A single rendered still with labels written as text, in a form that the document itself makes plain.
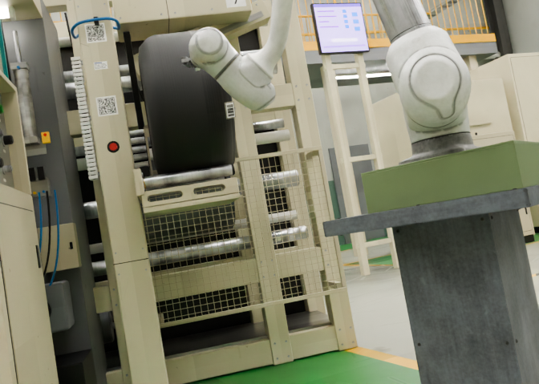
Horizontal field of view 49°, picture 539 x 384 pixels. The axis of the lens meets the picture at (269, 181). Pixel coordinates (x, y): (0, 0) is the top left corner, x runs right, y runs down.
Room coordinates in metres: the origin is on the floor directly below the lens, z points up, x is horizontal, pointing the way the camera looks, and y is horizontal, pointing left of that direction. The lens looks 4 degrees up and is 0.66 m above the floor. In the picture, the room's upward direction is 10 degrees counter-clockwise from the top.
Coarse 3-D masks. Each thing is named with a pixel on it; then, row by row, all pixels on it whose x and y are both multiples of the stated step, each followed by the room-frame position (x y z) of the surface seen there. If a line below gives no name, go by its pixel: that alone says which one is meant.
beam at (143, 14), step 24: (120, 0) 2.51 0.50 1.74; (144, 0) 2.53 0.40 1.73; (168, 0) 2.55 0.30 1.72; (192, 0) 2.57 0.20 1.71; (216, 0) 2.59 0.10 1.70; (120, 24) 2.52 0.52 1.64; (144, 24) 2.56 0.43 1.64; (168, 24) 2.61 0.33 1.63; (192, 24) 2.67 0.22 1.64; (216, 24) 2.72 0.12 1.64
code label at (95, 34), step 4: (88, 24) 2.23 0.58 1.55; (92, 24) 2.23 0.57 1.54; (100, 24) 2.24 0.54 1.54; (88, 28) 2.23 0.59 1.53; (92, 28) 2.23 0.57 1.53; (96, 28) 2.24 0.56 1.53; (100, 28) 2.24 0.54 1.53; (104, 28) 2.24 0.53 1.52; (88, 32) 2.23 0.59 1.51; (92, 32) 2.23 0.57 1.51; (96, 32) 2.24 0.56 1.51; (100, 32) 2.24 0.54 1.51; (104, 32) 2.24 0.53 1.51; (88, 36) 2.23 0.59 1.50; (92, 36) 2.23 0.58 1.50; (96, 36) 2.24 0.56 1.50; (100, 36) 2.24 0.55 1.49; (104, 36) 2.24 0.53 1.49; (88, 40) 2.23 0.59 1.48; (92, 40) 2.23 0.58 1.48; (96, 40) 2.23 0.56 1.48; (100, 40) 2.24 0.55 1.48; (104, 40) 2.24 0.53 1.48
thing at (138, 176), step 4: (136, 172) 2.14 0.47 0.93; (140, 172) 2.14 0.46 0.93; (136, 176) 2.14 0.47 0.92; (140, 176) 2.14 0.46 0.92; (136, 180) 2.14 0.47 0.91; (140, 180) 2.14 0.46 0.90; (136, 184) 2.14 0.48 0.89; (140, 184) 2.14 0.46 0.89; (136, 188) 2.14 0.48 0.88; (140, 188) 2.14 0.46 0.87; (144, 188) 2.16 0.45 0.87; (136, 192) 2.14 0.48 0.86; (140, 192) 2.14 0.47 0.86; (140, 196) 2.20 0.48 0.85; (140, 200) 2.39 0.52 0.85
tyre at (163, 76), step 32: (192, 32) 2.24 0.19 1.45; (160, 64) 2.09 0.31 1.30; (160, 96) 2.07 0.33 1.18; (192, 96) 2.09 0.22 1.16; (224, 96) 2.12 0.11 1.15; (160, 128) 2.10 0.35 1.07; (192, 128) 2.11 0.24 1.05; (224, 128) 2.15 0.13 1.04; (160, 160) 2.20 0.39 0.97; (192, 160) 2.20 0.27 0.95; (224, 160) 2.25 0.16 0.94
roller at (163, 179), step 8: (200, 168) 2.23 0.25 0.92; (208, 168) 2.23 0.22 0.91; (216, 168) 2.23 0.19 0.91; (224, 168) 2.24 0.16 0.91; (232, 168) 2.25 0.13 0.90; (144, 176) 2.20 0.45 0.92; (152, 176) 2.19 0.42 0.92; (160, 176) 2.19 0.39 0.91; (168, 176) 2.20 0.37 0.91; (176, 176) 2.20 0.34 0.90; (184, 176) 2.21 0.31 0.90; (192, 176) 2.21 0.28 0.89; (200, 176) 2.22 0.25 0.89; (208, 176) 2.23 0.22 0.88; (216, 176) 2.24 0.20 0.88; (144, 184) 2.18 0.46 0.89; (152, 184) 2.19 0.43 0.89; (160, 184) 2.20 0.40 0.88; (168, 184) 2.21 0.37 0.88
